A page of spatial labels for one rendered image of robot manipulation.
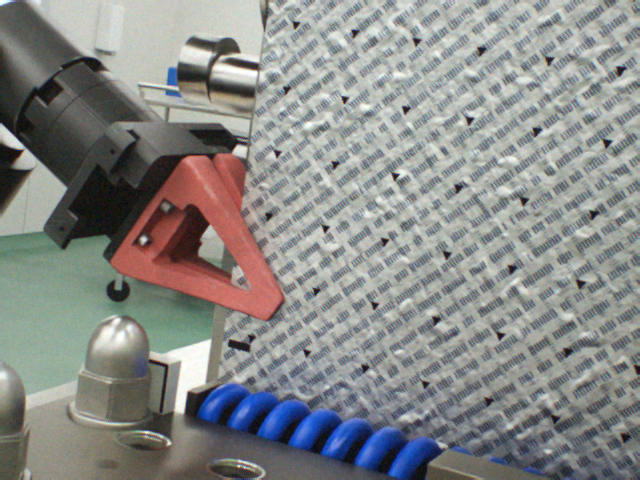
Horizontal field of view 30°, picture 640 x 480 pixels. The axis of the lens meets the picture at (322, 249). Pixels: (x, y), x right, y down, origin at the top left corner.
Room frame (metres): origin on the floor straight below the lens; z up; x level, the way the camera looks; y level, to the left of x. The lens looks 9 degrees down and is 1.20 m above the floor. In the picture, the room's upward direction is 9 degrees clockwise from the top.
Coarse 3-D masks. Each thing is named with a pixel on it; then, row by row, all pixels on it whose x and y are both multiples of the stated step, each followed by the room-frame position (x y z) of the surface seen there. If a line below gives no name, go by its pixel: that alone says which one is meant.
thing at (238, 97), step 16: (224, 64) 0.66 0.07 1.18; (240, 64) 0.65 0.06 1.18; (256, 64) 0.65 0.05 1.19; (224, 80) 0.65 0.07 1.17; (240, 80) 0.65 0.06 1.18; (256, 80) 0.64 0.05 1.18; (224, 96) 0.65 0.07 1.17; (240, 96) 0.65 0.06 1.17; (224, 112) 0.66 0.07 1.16; (240, 112) 0.66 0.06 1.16; (240, 160) 0.64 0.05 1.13; (224, 256) 0.65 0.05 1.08; (224, 320) 0.64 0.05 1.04; (208, 368) 0.65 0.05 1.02
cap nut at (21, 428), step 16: (0, 368) 0.40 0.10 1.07; (0, 384) 0.40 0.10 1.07; (16, 384) 0.40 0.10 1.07; (0, 400) 0.40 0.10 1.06; (16, 400) 0.40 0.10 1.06; (0, 416) 0.39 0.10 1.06; (16, 416) 0.40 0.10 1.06; (0, 432) 0.39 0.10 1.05; (16, 432) 0.40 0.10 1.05; (0, 448) 0.39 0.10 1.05; (16, 448) 0.40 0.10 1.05; (0, 464) 0.39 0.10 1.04; (16, 464) 0.40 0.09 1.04
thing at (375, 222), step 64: (320, 64) 0.54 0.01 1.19; (384, 64) 0.53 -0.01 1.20; (448, 64) 0.52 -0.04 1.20; (512, 64) 0.50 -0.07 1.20; (256, 128) 0.55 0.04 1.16; (320, 128) 0.54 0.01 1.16; (384, 128) 0.53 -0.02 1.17; (448, 128) 0.51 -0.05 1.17; (512, 128) 0.50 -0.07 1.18; (576, 128) 0.49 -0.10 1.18; (256, 192) 0.55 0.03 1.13; (320, 192) 0.54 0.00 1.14; (384, 192) 0.52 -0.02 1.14; (448, 192) 0.51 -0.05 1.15; (512, 192) 0.50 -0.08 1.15; (576, 192) 0.49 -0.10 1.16; (320, 256) 0.53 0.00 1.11; (384, 256) 0.52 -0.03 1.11; (448, 256) 0.51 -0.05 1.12; (512, 256) 0.50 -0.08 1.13; (576, 256) 0.49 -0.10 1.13; (256, 320) 0.55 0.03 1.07; (320, 320) 0.53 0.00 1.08; (384, 320) 0.52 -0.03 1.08; (448, 320) 0.51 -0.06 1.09; (512, 320) 0.50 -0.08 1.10; (576, 320) 0.49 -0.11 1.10; (256, 384) 0.54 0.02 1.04; (320, 384) 0.53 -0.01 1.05; (384, 384) 0.52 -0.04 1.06; (448, 384) 0.51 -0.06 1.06; (512, 384) 0.49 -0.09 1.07; (576, 384) 0.48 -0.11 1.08; (448, 448) 0.50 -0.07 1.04; (512, 448) 0.49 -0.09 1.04; (576, 448) 0.48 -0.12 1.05
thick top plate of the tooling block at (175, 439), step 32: (32, 416) 0.48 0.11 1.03; (64, 416) 0.49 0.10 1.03; (160, 416) 0.51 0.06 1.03; (192, 416) 0.51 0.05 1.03; (32, 448) 0.44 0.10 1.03; (64, 448) 0.45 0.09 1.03; (96, 448) 0.45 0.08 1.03; (128, 448) 0.46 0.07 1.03; (160, 448) 0.46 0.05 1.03; (192, 448) 0.47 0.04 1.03; (224, 448) 0.48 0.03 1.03; (256, 448) 0.48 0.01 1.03; (288, 448) 0.49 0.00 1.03
